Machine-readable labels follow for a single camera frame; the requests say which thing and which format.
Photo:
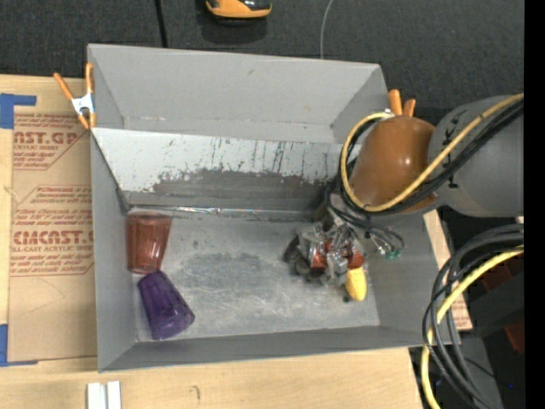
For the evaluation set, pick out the yellow toy corn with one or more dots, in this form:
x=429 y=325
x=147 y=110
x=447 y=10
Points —
x=357 y=283

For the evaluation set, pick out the red-brown clear plastic cup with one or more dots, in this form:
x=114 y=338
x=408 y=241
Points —
x=147 y=241

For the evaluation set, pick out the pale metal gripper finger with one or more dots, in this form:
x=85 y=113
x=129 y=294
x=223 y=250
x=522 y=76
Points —
x=310 y=237
x=337 y=267

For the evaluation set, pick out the purple clear plastic cup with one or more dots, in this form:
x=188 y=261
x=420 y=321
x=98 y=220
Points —
x=164 y=305

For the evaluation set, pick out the grey metal bin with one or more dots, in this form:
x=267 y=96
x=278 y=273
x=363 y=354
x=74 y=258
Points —
x=238 y=279

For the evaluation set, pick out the red toy food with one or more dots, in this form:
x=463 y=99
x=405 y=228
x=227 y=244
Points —
x=317 y=259

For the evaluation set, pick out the dark brown round thing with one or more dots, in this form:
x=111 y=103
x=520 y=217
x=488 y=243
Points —
x=294 y=251

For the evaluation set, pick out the brown cardboard board red print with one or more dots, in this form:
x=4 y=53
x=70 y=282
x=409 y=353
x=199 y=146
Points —
x=47 y=228

